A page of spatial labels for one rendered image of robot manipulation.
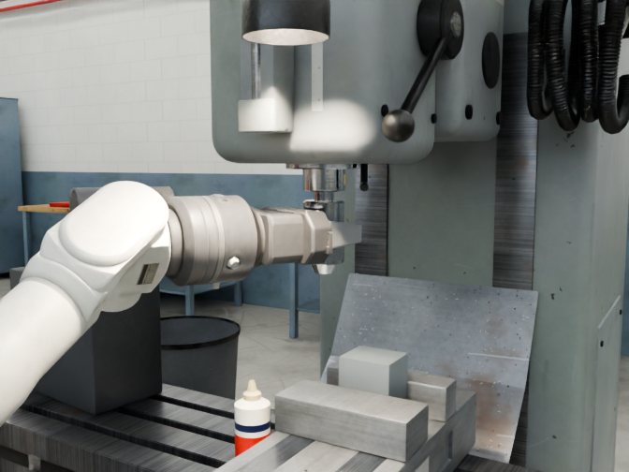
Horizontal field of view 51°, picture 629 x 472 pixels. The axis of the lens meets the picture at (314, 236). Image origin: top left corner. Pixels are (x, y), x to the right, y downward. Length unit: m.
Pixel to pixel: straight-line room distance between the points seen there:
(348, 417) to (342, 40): 0.36
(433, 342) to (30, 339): 0.68
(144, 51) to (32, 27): 1.74
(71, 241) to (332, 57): 0.29
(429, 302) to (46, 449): 0.60
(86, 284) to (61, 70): 7.31
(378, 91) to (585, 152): 0.46
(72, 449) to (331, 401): 0.37
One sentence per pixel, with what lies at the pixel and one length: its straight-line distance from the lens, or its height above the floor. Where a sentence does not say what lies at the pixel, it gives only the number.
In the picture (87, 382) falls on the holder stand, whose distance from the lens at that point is 1.00.
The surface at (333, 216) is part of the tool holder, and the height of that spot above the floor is 1.25.
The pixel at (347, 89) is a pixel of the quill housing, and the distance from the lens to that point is 0.63.
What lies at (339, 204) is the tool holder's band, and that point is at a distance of 0.72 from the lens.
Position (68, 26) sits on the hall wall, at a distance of 7.79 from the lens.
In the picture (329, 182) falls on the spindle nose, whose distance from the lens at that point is 0.72.
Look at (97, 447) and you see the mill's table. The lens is 0.90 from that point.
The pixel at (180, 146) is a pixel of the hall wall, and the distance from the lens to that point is 6.54.
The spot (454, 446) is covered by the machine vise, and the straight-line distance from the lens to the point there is 0.80.
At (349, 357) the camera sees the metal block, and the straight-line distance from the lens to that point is 0.73.
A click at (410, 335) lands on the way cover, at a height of 1.04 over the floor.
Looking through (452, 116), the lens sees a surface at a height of 1.36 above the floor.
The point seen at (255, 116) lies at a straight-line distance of 0.63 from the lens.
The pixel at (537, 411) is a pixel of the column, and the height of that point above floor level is 0.93.
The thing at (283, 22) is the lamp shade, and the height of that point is 1.42.
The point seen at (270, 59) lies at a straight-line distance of 0.63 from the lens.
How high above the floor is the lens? 1.31
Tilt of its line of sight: 6 degrees down
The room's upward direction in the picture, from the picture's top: straight up
